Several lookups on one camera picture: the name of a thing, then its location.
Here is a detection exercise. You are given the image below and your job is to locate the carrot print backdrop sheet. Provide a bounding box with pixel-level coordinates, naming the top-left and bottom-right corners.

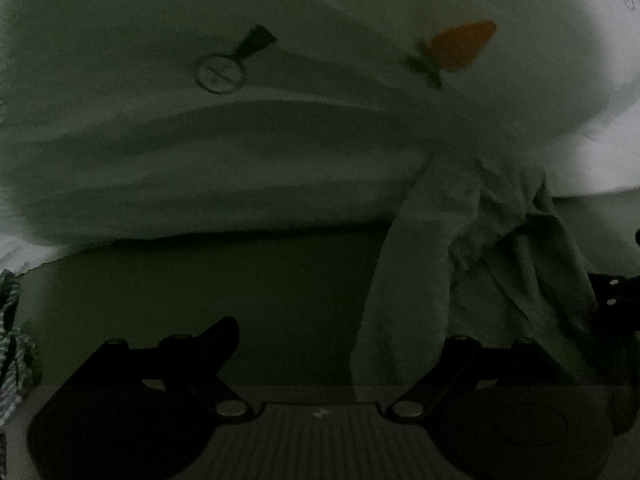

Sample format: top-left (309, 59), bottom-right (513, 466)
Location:
top-left (1, 0), bottom-right (639, 273)

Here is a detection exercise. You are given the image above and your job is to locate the grey zip hoodie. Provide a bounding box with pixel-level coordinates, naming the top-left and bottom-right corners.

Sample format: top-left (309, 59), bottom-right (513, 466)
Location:
top-left (350, 155), bottom-right (597, 386)

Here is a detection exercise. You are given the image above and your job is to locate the plaid checked shirt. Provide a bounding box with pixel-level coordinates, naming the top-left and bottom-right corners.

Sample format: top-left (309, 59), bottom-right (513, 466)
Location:
top-left (1, 270), bottom-right (41, 446)

